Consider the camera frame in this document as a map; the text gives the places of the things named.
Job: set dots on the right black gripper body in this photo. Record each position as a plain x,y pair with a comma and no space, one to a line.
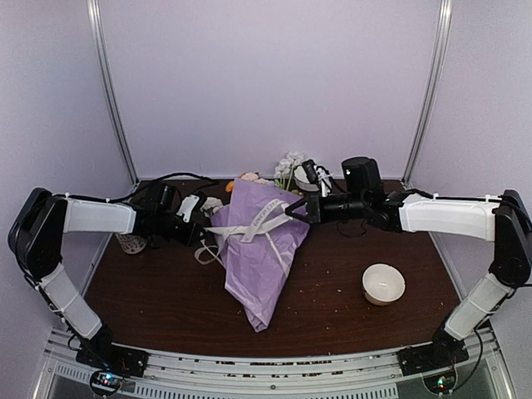
354,209

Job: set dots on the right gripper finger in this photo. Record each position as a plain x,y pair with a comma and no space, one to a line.
297,216
298,207

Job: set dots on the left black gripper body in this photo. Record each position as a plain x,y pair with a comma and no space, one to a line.
165,229

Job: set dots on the beige ribbon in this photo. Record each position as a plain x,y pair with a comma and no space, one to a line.
267,219

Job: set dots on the purple pink wrapping paper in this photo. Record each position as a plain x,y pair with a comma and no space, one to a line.
253,274

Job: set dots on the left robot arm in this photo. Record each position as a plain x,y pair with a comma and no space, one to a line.
36,239

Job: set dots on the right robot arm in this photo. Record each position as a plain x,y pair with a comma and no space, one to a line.
499,221

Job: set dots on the scalloped white bowl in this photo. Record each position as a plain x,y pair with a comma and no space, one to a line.
301,180

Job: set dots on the patterned mug yellow inside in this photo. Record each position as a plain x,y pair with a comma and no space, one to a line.
131,244

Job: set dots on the plain white bowl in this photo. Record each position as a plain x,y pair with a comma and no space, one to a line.
382,284

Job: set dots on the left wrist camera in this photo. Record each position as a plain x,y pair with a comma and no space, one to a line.
189,205

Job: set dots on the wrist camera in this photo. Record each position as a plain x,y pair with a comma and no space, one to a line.
318,179
189,205

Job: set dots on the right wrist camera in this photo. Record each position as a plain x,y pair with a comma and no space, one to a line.
318,179

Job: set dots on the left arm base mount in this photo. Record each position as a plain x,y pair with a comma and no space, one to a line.
109,375

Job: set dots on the front aluminium rail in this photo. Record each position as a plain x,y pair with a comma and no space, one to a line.
375,374

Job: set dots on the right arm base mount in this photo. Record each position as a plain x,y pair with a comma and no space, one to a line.
435,364

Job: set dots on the left aluminium frame post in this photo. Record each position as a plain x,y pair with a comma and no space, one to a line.
94,14

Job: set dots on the aluminium frame post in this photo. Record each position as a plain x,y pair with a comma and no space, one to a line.
94,14
438,57

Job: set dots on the right aluminium frame post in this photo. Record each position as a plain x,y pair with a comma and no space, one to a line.
438,57

